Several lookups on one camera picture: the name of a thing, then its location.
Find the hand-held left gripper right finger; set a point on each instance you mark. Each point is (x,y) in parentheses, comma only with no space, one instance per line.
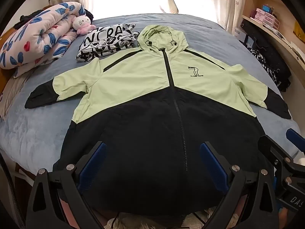
(213,164)

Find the wooden bookshelf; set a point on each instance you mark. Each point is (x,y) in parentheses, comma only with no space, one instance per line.
(262,25)

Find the small blue box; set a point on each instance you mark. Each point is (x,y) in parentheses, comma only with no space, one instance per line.
(267,9)

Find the floral pink quilt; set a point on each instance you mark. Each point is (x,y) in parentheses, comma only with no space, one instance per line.
(35,35)

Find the green and black hooded jacket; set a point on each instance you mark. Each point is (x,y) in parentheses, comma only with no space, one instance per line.
(133,81)

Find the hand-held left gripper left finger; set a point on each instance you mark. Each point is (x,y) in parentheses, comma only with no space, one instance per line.
(93,163)

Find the orange wooden panel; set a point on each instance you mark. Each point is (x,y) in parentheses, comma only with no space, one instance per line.
(3,81)

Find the black and white printed garment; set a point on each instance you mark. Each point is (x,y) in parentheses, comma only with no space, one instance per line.
(107,40)

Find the blue bed sheet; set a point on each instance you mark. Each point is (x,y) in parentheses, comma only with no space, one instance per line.
(35,128)

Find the white cat plush toy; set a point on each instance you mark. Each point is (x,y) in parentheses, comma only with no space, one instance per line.
(82,22)

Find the stack of pink boxes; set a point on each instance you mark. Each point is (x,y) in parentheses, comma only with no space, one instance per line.
(264,18)

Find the black and white patterned cloth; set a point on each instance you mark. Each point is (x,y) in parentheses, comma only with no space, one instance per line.
(262,64)

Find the black bag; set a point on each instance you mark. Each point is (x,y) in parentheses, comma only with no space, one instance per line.
(269,43)

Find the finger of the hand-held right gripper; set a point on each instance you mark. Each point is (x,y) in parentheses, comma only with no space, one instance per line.
(266,144)
(295,136)

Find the white cardboard box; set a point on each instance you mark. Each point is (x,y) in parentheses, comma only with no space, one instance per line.
(239,35)

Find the yellow packet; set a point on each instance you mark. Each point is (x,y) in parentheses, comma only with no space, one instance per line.
(299,29)

